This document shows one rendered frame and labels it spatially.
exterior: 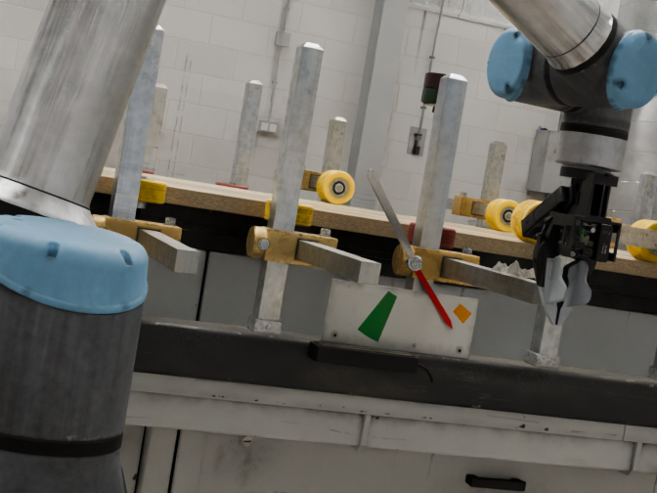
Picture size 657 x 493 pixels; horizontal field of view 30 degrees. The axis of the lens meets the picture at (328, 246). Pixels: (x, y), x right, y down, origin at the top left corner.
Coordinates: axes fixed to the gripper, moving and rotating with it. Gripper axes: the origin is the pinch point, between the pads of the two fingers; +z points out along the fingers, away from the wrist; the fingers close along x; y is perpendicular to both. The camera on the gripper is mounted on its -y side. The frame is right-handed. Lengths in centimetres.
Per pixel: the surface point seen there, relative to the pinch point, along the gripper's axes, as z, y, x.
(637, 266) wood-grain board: -6, -52, 45
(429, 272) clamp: -0.7, -35.2, -3.9
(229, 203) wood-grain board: -6, -52, -35
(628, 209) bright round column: -19, -349, 226
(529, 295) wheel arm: -1.7, -4.8, -1.6
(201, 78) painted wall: -65, -754, 102
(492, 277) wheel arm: -2.6, -17.0, -1.7
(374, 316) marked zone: 7.6, -35.1, -12.1
